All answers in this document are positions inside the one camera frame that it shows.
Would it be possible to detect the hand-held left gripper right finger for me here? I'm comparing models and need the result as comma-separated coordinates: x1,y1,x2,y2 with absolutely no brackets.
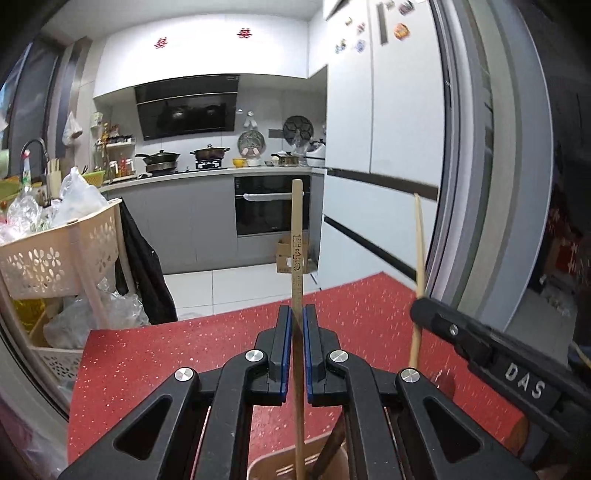
304,305,539,480

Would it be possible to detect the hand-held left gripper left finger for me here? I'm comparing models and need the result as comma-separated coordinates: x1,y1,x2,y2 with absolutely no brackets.
58,305,294,480

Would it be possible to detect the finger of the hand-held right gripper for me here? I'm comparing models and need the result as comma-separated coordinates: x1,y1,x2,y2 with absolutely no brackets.
410,296,497,370

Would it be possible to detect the thin light bamboo chopstick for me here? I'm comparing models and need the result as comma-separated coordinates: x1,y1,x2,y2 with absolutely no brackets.
409,193,428,370

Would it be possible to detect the beige plastic utensil holder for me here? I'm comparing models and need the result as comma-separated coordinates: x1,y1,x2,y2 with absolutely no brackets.
247,436,352,480

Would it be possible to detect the square wooden chopstick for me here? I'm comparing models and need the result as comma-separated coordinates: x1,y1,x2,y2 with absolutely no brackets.
292,179,307,480

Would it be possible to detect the dark utensil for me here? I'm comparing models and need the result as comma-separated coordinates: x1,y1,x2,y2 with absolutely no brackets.
307,415,347,480

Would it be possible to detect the cardboard box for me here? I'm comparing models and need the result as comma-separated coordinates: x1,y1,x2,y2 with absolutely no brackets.
276,233,319,276

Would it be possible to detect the black built-in oven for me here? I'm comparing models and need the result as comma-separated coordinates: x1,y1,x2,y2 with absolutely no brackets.
234,174,312,238

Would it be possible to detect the white towel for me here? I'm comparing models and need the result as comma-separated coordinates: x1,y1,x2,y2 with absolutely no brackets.
244,192,301,204

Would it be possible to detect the black garment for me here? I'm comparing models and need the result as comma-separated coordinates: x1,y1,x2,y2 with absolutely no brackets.
117,198,178,325

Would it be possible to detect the clear plastic bag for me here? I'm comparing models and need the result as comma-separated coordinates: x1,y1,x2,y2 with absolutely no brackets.
44,277,151,350

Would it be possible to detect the white refrigerator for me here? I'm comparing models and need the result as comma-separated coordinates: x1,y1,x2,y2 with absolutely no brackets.
318,0,446,292

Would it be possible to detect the white rice cooker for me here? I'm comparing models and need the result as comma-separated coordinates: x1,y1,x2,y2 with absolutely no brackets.
305,141,328,167

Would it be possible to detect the gas stove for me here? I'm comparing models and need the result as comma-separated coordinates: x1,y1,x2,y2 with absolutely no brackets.
139,159,232,176

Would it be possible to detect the round patterned plate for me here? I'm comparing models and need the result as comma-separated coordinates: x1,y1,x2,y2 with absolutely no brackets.
238,130,267,160

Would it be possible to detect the dark cooking pot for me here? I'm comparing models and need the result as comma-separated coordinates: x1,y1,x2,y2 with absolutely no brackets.
190,144,230,164

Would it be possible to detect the dark round divided tray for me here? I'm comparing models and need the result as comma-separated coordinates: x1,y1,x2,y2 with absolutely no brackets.
283,115,315,141

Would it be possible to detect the black wok with lid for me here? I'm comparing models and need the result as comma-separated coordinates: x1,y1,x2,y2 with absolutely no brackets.
135,150,182,174

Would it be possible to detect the beige plastic storage cart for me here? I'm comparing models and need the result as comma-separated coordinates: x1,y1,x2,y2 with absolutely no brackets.
0,198,139,385

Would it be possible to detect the spice rack with bottles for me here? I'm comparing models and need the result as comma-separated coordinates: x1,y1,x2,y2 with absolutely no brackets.
95,134,138,179

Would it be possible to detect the white plastic bag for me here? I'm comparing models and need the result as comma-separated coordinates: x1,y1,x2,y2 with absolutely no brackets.
48,166,110,229

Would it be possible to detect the black range hood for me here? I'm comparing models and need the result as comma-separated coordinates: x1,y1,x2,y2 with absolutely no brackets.
134,76,241,141

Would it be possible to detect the group of fridge magnets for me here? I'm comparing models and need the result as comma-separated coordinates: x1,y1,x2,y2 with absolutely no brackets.
335,0,416,55

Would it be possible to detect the hanging plastic bag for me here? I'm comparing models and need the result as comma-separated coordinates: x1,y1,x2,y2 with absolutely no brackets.
61,112,84,147

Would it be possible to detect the black kitchen faucet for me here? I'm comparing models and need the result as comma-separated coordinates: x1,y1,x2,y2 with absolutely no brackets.
18,138,52,206

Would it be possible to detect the green basin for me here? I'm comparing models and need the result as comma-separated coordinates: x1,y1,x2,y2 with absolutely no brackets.
0,178,23,205

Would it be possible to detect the grey sliding door frame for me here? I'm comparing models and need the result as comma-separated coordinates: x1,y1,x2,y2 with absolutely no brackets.
425,0,555,333

